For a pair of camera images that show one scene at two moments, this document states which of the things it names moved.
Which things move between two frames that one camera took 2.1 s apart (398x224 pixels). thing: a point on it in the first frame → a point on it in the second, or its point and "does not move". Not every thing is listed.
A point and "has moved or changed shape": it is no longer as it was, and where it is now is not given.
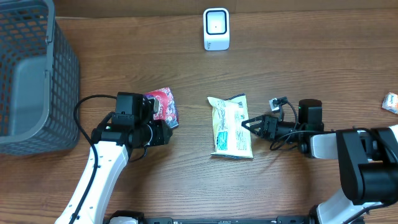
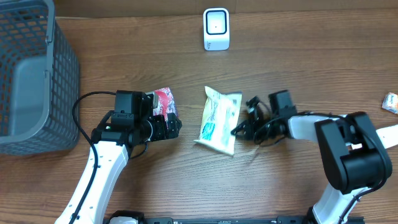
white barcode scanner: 216,25 does not move
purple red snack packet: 167,110 does not move
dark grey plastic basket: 40,99 does not move
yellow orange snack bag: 232,138 has moved or changed shape
